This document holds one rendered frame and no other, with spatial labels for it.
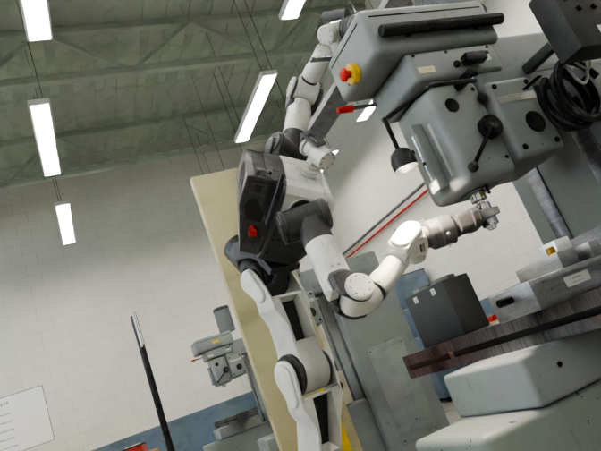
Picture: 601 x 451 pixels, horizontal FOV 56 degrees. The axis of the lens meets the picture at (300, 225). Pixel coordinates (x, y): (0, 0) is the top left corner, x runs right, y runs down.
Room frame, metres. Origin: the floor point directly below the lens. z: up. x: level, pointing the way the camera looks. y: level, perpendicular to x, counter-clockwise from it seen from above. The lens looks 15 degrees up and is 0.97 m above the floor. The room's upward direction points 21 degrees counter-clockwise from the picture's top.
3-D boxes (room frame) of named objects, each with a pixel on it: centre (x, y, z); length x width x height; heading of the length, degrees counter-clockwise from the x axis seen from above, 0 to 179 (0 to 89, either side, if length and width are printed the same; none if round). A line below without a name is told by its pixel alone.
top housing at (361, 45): (1.62, -0.53, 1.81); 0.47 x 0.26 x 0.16; 115
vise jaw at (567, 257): (1.43, -0.54, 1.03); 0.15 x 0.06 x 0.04; 26
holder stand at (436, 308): (1.99, -0.36, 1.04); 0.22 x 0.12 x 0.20; 32
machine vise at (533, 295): (1.45, -0.56, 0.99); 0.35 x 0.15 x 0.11; 116
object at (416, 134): (1.57, -0.42, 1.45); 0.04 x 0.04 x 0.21; 25
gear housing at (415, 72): (1.63, -0.56, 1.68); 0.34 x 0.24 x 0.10; 115
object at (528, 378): (1.62, -0.52, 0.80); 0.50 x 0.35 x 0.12; 115
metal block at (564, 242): (1.46, -0.59, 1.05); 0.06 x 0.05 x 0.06; 26
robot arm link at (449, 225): (1.61, -0.42, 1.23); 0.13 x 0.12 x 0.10; 2
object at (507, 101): (1.70, -0.69, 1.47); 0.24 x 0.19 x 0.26; 25
